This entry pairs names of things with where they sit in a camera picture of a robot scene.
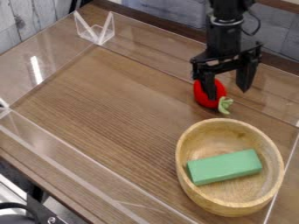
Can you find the green rectangular block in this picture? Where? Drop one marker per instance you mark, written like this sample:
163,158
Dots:
223,167

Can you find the clear acrylic enclosure wall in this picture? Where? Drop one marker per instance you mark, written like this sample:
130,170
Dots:
98,102

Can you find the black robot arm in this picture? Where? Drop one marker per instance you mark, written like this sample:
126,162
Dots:
227,52

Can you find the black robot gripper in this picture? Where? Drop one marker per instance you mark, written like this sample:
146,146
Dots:
207,65

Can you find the light wooden bowl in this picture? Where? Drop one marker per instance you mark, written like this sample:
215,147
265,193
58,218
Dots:
241,196

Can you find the red knitted strawberry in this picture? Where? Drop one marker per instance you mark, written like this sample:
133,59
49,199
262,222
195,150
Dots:
221,103

